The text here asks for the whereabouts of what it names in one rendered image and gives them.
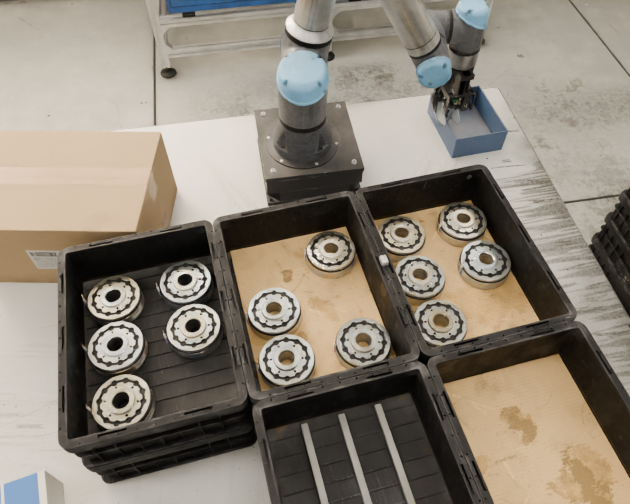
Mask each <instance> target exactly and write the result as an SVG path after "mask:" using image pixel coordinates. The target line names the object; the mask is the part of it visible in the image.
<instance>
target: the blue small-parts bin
mask: <svg viewBox="0 0 630 504"><path fill-rule="evenodd" d="M471 87H472V88H473V90H474V91H475V93H476V95H475V99H474V102H473V106H472V109H471V110H470V109H469V107H468V109H467V110H466V111H460V109H459V110H458V111H459V116H460V122H459V123H456V122H455V121H454V120H453V119H451V120H450V121H449V122H448V121H447V119H446V125H442V126H440V125H439V123H438V122H437V120H436V117H435V114H434V110H433V107H432V103H431V97H432V95H433V92H432V93H431V96H430V101H429V106H428V111H427V113H428V115H429V116H430V118H431V120H432V122H433V124H434V126H435V128H436V130H437V132H438V134H439V135H440V137H441V139H442V141H443V143H444V145H445V147H446V149H447V151H448V153H449V154H450V156H451V158H457V157H463V156H468V155H474V154H480V153H486V152H492V151H498V150H502V147H503V144H504V142H505V139H506V136H507V133H508V129H507V127H506V126H505V124H504V123H503V121H502V120H501V118H500V116H499V115H498V113H497V112H496V110H495V109H494V107H493V105H492V104H491V102H490V101H489V99H488V98H487V96H486V94H485V93H484V91H483V90H482V88H481V87H480V85H478V86H471Z"/></svg>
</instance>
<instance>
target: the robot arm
mask: <svg viewBox="0 0 630 504"><path fill-rule="evenodd" d="M335 1H336V0H297V1H296V6H295V11H294V13H293V14H291V15H290V16H289V17H288V18H287V20H286V24H285V29H284V31H283V33H282V36H281V40H280V50H281V51H280V64H279V66H278V71H277V76H276V81H277V87H278V109H279V119H278V121H277V124H276V126H275V129H274V131H273V146H274V148H275V150H276V151H277V153H278V154H279V155H281V156H282V157H284V158H285V159H287V160H290V161H294V162H312V161H315V160H318V159H320V158H322V157H323V156H325V155H326V154H327V153H328V151H329V150H330V148H331V145H332V133H331V130H330V127H329V124H328V122H327V119H326V113H327V94H328V85H329V72H328V67H327V60H328V53H329V50H330V46H331V42H332V38H333V34H334V30H333V27H332V25H331V24H330V20H331V16H332V13H333V9H334V5H335ZM379 1H380V3H381V5H382V7H383V9H384V11H385V12H386V14H387V16H388V18H389V20H390V22H391V23H392V25H393V27H394V29H395V31H396V33H397V34H398V36H399V38H400V40H401V42H402V43H403V45H404V47H405V49H406V51H407V53H408V54H409V56H410V58H411V60H412V62H413V64H414V65H415V68H416V76H417V77H418V81H419V83H420V84H421V85H422V86H424V87H426V88H436V89H434V92H433V95H432V97H431V103H432V107H433V110H434V114H435V117H436V120H437V122H438V123H439V125H440V126H442V125H446V119H447V121H448V122H449V121H450V120H451V119H453V120H454V121H455V122H456V123H459V122H460V116H459V111H458V110H459V109H460V111H466V110H467V109H468V107H469V109H470V110H471V109H472V106H473V102H474V99H475V95H476V93H475V91H474V90H473V88H472V87H471V85H470V80H474V77H475V74H474V73H473V70H474V67H475V65H476V62H477V58H478V55H479V52H480V48H481V44H482V40H483V37H484V33H485V29H486V28H487V23H488V18H489V12H490V8H489V6H488V4H487V3H486V2H485V1H483V0H461V1H460V2H459V3H458V5H457V7H456V9H451V10H433V9H427V7H426V5H425V3H424V1H423V0H379ZM447 44H449V46H447ZM471 96H472V97H473V99H472V103H471V104H470V98H471ZM445 117H446V118H445Z"/></svg>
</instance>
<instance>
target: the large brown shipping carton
mask: <svg viewBox="0 0 630 504"><path fill-rule="evenodd" d="M176 194H177V185H176V182H175V178H174V175H173V172H172V168H171V165H170V161H169V158H168V154H167V151H166V147H165V144H164V141H163V137H162V134H161V132H132V131H23V130H0V282H11V283H58V254H59V252H60V251H61V250H63V249H64V248H67V247H72V246H77V245H81V244H86V243H91V242H96V241H101V240H106V239H111V238H116V237H121V236H126V235H131V234H136V233H141V232H146V231H151V230H156V229H160V228H165V227H170V222H171V218H172V213H173V208H174V203H175V199H176Z"/></svg>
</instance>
